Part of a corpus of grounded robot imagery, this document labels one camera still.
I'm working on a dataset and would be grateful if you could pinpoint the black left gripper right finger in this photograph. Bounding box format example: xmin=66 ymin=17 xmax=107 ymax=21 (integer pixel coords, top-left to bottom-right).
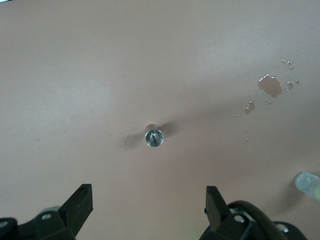
xmin=199 ymin=185 xmax=306 ymax=240

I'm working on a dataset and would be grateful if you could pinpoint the steel double cone jigger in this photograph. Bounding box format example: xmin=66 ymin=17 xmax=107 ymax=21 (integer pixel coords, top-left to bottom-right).
xmin=144 ymin=123 xmax=165 ymax=149

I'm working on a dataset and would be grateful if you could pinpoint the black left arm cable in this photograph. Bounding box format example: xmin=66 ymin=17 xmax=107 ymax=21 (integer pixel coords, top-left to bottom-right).
xmin=225 ymin=199 xmax=277 ymax=240

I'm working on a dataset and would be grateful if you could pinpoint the large liquid puddle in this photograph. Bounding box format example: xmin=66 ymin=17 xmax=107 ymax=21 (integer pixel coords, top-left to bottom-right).
xmin=257 ymin=73 xmax=284 ymax=99

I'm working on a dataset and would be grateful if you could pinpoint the clear bottle with green sleeve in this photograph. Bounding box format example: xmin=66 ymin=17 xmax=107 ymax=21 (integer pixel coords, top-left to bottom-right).
xmin=294 ymin=171 xmax=320 ymax=204

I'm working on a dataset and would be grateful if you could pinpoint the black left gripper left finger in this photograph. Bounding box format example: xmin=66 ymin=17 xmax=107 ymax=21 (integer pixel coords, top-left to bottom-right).
xmin=0 ymin=183 xmax=94 ymax=240

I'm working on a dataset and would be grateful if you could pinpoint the brown table mat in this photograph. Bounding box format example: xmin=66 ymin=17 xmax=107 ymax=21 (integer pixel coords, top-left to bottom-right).
xmin=0 ymin=0 xmax=320 ymax=240

